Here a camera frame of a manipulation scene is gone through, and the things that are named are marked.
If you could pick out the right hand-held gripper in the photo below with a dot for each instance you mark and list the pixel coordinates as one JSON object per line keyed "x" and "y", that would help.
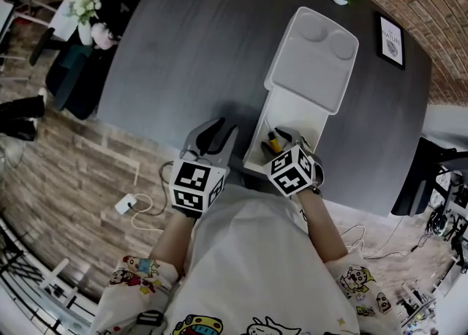
{"x": 290, "y": 172}

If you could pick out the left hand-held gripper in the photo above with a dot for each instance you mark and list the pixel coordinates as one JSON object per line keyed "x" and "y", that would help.
{"x": 194, "y": 183}

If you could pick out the yellow tool with black tip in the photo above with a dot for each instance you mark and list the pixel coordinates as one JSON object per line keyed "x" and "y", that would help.
{"x": 274, "y": 141}

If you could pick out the white plastic tray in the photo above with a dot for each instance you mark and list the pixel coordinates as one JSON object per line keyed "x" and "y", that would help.
{"x": 311, "y": 81}

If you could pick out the person's left forearm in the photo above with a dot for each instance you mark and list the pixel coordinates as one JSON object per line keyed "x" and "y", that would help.
{"x": 172, "y": 245}

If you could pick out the person's right forearm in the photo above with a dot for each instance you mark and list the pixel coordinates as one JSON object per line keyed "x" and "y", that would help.
{"x": 323, "y": 231}

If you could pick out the white power strip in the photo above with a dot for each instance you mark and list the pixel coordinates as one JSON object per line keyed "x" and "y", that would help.
{"x": 125, "y": 203}

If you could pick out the white cartoon print shirt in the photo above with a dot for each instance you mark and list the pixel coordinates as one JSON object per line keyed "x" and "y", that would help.
{"x": 248, "y": 271}

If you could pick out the black mesh office chair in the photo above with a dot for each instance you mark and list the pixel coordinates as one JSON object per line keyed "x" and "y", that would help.
{"x": 420, "y": 180}

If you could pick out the black framed picture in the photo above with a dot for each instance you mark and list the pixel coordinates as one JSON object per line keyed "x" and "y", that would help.
{"x": 391, "y": 41}

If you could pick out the pale pink flower bunch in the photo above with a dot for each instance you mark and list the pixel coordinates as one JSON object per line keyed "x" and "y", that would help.
{"x": 104, "y": 35}

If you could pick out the dark green cabinet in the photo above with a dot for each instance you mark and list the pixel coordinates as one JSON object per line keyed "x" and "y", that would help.
{"x": 73, "y": 81}

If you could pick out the black and white helmet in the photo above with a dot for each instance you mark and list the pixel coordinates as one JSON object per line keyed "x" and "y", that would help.
{"x": 437, "y": 222}

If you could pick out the white flower bouquet in vase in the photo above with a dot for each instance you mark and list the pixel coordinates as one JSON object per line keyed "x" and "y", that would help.
{"x": 85, "y": 8}

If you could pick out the white side table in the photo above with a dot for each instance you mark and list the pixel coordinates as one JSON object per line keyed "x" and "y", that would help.
{"x": 64, "y": 20}

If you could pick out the white metal railing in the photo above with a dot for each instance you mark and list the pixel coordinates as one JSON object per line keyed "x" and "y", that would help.
{"x": 55, "y": 275}

